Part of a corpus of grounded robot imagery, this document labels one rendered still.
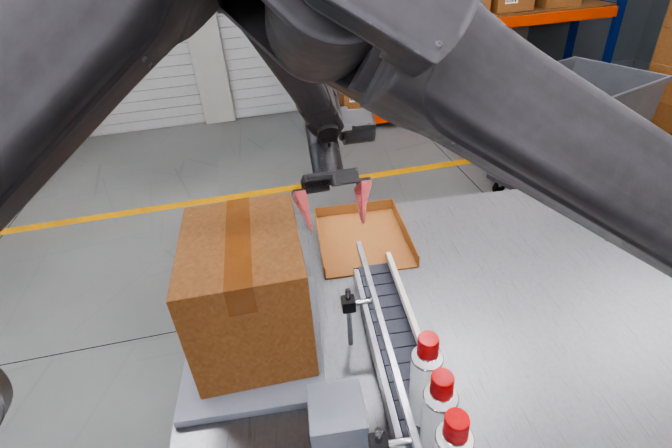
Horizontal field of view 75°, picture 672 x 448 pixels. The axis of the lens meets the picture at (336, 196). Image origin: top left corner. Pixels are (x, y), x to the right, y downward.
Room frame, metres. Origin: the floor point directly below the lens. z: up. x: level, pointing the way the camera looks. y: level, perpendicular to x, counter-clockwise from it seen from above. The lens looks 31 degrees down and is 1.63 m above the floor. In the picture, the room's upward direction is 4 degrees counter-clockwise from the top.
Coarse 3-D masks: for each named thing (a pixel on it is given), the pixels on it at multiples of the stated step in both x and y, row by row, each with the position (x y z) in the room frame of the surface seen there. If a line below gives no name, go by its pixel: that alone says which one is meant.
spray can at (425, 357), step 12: (420, 336) 0.46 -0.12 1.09; (432, 336) 0.46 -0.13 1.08; (420, 348) 0.45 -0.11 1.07; (432, 348) 0.44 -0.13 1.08; (420, 360) 0.44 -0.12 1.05; (432, 360) 0.44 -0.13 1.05; (420, 372) 0.43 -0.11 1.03; (420, 384) 0.43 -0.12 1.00; (420, 396) 0.43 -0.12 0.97; (420, 408) 0.43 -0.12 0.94; (420, 420) 0.43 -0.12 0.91
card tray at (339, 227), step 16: (320, 208) 1.18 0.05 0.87; (336, 208) 1.18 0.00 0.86; (352, 208) 1.19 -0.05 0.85; (368, 208) 1.19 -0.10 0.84; (384, 208) 1.20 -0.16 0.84; (320, 224) 1.14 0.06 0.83; (336, 224) 1.13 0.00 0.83; (352, 224) 1.12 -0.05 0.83; (368, 224) 1.12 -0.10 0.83; (384, 224) 1.11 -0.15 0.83; (400, 224) 1.09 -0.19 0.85; (320, 240) 1.00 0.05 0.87; (336, 240) 1.05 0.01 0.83; (352, 240) 1.04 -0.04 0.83; (368, 240) 1.04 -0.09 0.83; (384, 240) 1.03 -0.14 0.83; (400, 240) 1.03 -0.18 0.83; (336, 256) 0.97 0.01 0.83; (352, 256) 0.97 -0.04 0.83; (368, 256) 0.96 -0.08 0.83; (384, 256) 0.96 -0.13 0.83; (400, 256) 0.95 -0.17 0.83; (416, 256) 0.92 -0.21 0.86; (336, 272) 0.90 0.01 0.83; (352, 272) 0.90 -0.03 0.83
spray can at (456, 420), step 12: (456, 408) 0.34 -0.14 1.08; (444, 420) 0.33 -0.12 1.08; (456, 420) 0.32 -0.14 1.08; (468, 420) 0.32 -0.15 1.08; (444, 432) 0.32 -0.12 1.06; (456, 432) 0.31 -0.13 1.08; (468, 432) 0.31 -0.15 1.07; (444, 444) 0.31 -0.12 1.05; (456, 444) 0.31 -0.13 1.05; (468, 444) 0.31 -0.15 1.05
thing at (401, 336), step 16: (384, 272) 0.84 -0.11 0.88; (384, 288) 0.78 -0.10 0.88; (368, 304) 0.73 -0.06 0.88; (384, 304) 0.73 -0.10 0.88; (400, 304) 0.73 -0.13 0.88; (384, 320) 0.68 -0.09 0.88; (400, 320) 0.68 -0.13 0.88; (400, 336) 0.63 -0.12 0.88; (384, 352) 0.60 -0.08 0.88; (400, 352) 0.59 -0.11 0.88; (400, 368) 0.56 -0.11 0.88; (400, 416) 0.46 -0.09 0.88
